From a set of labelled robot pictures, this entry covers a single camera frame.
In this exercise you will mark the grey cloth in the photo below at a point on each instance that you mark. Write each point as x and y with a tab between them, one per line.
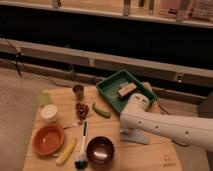
136	136

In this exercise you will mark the white round container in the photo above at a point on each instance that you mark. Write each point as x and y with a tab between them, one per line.
49	113

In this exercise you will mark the dark red grapes bunch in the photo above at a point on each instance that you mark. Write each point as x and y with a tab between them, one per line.
82	110

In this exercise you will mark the white black brush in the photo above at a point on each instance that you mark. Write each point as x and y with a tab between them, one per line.
81	161

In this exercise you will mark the green plastic tray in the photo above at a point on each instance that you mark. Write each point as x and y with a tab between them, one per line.
109	87

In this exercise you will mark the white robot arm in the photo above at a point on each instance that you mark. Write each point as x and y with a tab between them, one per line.
190	130

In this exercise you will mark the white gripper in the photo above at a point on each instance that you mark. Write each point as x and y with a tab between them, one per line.
125	130

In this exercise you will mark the purple bowl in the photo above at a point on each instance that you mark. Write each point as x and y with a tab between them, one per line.
100	151

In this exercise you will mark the yellow banana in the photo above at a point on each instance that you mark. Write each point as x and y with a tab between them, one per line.
66	153

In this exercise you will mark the brown sponge block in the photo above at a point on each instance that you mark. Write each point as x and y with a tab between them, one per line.
127	89

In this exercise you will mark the orange bowl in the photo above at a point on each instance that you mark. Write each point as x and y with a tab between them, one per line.
48	139

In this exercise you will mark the metal cup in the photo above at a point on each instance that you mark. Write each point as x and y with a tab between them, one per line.
78	91

